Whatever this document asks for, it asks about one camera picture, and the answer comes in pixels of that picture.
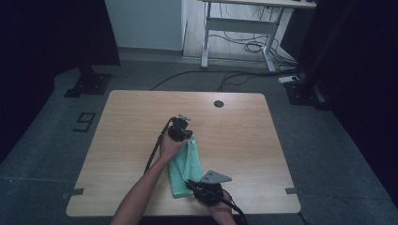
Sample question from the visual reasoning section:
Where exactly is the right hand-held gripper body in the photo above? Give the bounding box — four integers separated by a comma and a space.
193, 170, 233, 207

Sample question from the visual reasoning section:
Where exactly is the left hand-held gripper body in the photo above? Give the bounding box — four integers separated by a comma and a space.
167, 113, 193, 143

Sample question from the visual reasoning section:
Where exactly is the green towel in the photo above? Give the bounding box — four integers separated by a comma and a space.
168, 134, 205, 199

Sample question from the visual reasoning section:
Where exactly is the person's right hand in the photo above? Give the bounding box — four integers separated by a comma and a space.
200, 189, 235, 218

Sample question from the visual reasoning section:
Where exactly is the person's left hand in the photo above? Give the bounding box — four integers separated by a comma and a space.
159, 134, 189, 163

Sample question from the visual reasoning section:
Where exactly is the grey tape piece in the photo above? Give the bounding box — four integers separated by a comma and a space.
284, 187, 305, 196
61, 187, 85, 201

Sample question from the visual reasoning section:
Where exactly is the black metal stand base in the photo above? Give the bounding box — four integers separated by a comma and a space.
64, 65, 113, 98
284, 78, 330, 111

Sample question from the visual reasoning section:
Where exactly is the white power strip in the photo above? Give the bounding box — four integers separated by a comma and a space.
278, 75, 300, 85

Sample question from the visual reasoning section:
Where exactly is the black curtain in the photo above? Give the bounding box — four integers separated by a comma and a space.
296, 0, 398, 208
0, 0, 122, 164

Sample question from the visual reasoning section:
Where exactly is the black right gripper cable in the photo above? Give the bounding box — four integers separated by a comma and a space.
222, 188, 250, 225

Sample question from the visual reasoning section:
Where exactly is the long black floor cable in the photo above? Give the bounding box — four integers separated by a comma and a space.
149, 69, 301, 92

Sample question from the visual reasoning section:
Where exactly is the tangle of black cables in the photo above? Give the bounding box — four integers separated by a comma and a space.
208, 3, 299, 69

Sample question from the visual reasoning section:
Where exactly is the white metal desk frame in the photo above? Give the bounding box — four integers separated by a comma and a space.
196, 0, 317, 73

